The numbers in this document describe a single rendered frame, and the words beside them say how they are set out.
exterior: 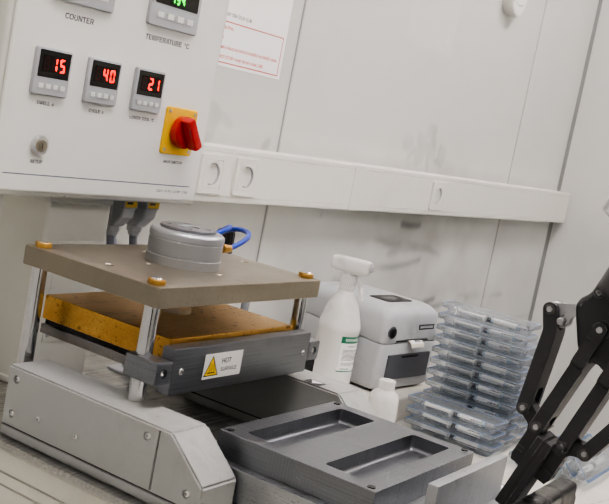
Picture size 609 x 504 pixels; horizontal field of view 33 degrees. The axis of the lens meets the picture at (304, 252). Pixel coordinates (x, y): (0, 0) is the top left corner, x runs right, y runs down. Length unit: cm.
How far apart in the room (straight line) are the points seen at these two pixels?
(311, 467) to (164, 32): 54
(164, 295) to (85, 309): 13
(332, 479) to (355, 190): 137
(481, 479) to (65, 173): 53
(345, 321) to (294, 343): 82
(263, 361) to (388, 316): 92
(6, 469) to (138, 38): 48
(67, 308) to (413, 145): 156
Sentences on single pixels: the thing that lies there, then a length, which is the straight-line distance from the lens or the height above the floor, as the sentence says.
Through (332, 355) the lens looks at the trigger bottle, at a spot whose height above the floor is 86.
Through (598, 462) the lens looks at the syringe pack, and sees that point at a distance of 195.
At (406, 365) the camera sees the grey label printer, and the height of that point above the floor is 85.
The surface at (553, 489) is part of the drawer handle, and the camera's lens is 94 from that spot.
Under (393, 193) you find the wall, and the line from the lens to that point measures 235.
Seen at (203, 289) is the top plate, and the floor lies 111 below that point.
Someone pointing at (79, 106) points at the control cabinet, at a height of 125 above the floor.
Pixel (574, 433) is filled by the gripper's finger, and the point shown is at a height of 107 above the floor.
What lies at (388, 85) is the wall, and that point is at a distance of 234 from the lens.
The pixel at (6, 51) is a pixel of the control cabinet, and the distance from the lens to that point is 105.
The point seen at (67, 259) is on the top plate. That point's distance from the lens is 101.
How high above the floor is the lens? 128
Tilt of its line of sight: 7 degrees down
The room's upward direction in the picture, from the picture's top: 11 degrees clockwise
